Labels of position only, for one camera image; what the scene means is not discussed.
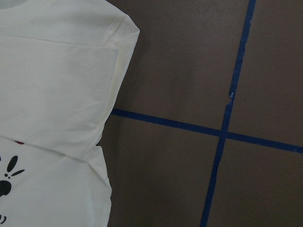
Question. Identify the cream cat print shirt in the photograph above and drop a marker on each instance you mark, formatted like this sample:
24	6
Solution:
62	63

